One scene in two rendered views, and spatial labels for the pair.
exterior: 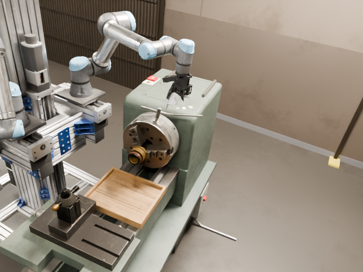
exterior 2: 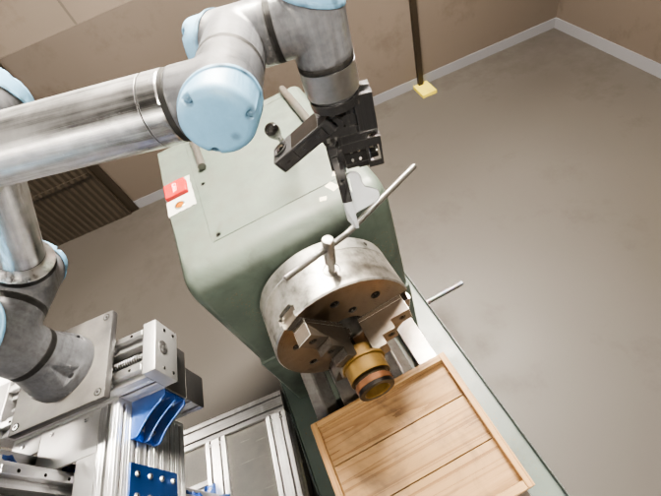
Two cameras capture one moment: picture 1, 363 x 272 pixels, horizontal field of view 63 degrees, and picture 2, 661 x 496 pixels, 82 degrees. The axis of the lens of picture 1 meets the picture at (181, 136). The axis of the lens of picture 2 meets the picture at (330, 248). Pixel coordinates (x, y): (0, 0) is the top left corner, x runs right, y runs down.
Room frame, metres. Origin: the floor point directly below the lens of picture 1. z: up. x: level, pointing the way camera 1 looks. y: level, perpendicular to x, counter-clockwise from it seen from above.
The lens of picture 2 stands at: (1.00, 0.31, 1.81)
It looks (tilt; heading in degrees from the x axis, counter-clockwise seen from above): 49 degrees down; 337
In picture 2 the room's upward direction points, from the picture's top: 24 degrees counter-clockwise
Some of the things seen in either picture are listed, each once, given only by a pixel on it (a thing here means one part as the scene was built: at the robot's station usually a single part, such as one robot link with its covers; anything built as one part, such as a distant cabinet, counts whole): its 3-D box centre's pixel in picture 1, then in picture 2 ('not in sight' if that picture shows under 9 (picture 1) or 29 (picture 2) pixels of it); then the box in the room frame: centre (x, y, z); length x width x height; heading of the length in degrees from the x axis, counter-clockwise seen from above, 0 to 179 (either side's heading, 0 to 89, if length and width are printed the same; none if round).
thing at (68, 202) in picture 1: (66, 197); not in sight; (0.87, 0.45, 1.14); 0.08 x 0.08 x 0.03
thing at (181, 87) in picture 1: (181, 83); (347, 129); (1.41, 0.03, 1.48); 0.09 x 0.08 x 0.12; 55
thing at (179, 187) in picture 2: (152, 79); (176, 190); (1.93, 0.25, 1.26); 0.06 x 0.06 x 0.02; 72
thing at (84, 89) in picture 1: (80, 86); (45, 360); (1.78, 0.70, 1.21); 0.15 x 0.15 x 0.10
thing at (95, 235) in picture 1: (82, 232); not in sight; (0.85, 0.39, 0.95); 0.43 x 0.18 x 0.04; 72
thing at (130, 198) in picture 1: (125, 195); (411, 453); (1.17, 0.27, 0.89); 0.36 x 0.30 x 0.04; 72
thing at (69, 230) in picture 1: (73, 215); not in sight; (0.90, 0.44, 1.00); 0.20 x 0.10 x 0.05; 162
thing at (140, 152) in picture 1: (138, 154); (367, 369); (1.29, 0.22, 1.08); 0.09 x 0.09 x 0.09; 72
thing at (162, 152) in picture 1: (158, 151); (388, 318); (1.33, 0.12, 1.09); 0.12 x 0.11 x 0.05; 72
